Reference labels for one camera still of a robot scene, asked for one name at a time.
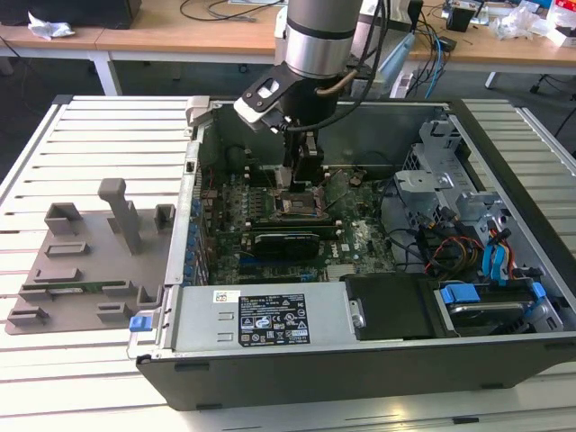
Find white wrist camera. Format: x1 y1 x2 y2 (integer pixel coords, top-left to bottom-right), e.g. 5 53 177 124
232 67 298 134

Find silver power supply unit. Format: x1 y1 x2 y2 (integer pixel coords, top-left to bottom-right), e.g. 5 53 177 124
170 282 353 353

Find grey parts rack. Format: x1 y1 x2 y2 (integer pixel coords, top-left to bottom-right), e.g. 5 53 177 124
4 177 177 337

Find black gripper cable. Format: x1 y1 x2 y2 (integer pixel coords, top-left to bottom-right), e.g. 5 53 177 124
285 0 383 133
314 0 391 98

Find black plastic drive cover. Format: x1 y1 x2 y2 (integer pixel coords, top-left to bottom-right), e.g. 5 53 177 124
344 273 440 342

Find CPU socket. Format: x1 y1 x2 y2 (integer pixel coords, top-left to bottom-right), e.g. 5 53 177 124
269 184 333 221

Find black hard disk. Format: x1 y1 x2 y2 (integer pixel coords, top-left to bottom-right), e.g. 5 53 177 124
447 300 527 338

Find green RAM stick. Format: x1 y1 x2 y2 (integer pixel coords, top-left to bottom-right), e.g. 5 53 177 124
21 280 128 293

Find red power wire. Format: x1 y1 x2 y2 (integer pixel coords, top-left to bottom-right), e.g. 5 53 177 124
430 236 472 271

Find white red box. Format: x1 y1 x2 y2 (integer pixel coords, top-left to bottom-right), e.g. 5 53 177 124
551 0 576 47

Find blue cable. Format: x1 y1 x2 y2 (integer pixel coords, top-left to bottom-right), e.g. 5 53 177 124
422 24 451 98

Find black graphics card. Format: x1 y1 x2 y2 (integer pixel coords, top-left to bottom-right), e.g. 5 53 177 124
250 230 321 261

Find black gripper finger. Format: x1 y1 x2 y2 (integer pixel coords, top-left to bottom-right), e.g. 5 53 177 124
283 129 302 183
291 132 326 193

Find black wire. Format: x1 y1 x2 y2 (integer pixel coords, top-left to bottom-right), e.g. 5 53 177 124
379 177 436 274

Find silver flat-topped disk bay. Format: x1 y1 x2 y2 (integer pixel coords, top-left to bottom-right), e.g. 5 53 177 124
391 169 456 235

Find blue flat data wire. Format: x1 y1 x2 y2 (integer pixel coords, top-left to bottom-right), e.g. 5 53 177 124
492 228 515 289
482 245 501 288

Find perforated silver disk cage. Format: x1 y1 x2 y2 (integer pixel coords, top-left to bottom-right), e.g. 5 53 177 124
402 117 472 179

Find long wooden desk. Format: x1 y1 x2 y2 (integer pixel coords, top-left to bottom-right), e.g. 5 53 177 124
96 0 576 98

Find large black box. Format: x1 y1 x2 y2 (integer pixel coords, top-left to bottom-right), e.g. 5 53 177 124
0 0 143 31

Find black tower box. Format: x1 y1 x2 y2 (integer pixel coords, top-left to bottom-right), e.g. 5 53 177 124
391 0 425 35

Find blue disk carrier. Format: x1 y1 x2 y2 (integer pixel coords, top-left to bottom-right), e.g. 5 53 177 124
439 278 549 316

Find green motherboard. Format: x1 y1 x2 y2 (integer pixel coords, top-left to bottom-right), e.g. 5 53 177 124
195 166 397 287

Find grey case latch handle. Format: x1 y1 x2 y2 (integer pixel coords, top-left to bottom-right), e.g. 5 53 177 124
184 95 213 131

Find black open PC case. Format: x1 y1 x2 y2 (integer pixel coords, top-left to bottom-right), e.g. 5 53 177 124
127 94 576 413

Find yellow power wire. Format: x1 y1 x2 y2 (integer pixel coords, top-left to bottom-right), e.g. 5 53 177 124
454 238 481 274

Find white power strip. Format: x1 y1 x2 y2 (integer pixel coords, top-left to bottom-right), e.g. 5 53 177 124
390 71 416 98

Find silver chipset heat sink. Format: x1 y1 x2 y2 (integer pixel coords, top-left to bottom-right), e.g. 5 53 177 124
327 264 357 283

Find small black container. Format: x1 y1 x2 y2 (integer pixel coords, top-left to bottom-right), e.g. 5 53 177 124
445 3 474 32

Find clear plastic bags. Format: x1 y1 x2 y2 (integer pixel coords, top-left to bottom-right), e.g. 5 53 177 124
489 3 557 41

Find crumpled white paper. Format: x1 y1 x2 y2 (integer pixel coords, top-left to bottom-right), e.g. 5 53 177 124
27 11 77 41

